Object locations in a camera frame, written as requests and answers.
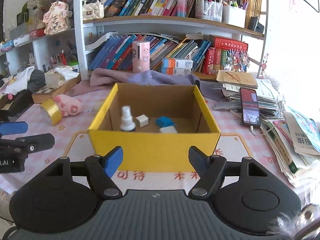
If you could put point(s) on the pink cylindrical container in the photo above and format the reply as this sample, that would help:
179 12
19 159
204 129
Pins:
140 56

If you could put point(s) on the tissue box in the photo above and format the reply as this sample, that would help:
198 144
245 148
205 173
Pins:
58 76

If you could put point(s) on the pink plush paw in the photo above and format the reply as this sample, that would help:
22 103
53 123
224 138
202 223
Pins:
67 105

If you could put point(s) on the brown paper envelope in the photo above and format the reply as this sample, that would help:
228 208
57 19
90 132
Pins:
237 78

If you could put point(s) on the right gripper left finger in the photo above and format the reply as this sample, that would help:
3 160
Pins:
100 170

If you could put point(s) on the wooden chess box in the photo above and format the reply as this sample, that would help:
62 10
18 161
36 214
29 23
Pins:
46 93

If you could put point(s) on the orange blue white box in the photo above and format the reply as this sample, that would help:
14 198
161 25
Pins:
172 66

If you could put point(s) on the white bookshelf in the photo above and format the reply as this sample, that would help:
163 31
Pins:
86 32

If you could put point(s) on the white pen holder box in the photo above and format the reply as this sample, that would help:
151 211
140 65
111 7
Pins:
233 16

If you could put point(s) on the white quilted handbag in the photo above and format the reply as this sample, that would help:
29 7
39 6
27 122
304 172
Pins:
93 10

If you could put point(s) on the red dictionary book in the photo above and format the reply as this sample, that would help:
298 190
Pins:
225 53

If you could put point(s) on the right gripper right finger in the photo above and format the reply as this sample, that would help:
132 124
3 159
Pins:
210 170

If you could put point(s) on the smartphone with red screen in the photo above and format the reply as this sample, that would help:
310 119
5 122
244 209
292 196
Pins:
249 107

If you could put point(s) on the pink doll figure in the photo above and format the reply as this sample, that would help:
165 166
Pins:
56 19

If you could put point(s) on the purple pink cloth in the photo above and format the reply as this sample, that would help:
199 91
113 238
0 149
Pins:
102 77

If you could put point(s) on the blue item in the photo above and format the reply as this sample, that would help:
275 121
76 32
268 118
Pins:
164 121

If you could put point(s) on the white power adapter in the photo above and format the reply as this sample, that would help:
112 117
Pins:
168 130

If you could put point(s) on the stack of books right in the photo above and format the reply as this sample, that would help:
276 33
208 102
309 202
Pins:
293 137

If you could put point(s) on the small white charger cube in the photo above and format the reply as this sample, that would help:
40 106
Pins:
142 120

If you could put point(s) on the white spray bottle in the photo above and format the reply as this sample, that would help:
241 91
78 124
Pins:
127 123

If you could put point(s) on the yellow tape roll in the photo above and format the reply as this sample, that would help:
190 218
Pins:
51 111

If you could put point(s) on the yellow cardboard box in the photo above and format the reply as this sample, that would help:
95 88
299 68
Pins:
146 149

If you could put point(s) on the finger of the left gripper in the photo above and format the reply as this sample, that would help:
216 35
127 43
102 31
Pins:
9 128
31 144

